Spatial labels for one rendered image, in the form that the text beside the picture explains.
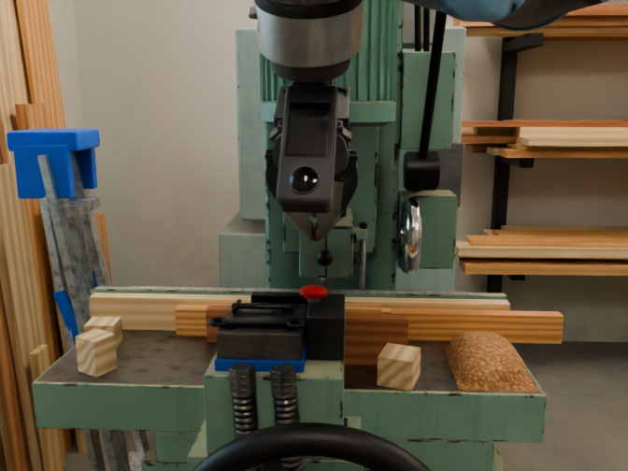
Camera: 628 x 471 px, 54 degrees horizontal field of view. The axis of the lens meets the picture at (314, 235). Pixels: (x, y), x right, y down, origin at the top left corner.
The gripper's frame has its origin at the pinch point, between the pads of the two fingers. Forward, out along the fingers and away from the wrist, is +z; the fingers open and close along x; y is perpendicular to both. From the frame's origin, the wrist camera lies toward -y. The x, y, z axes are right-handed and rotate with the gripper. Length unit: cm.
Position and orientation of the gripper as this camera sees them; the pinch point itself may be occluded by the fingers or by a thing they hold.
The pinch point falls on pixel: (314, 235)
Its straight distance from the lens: 65.6
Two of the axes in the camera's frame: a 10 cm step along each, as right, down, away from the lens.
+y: 0.7, -6.7, 7.4
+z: 0.3, 7.4, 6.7
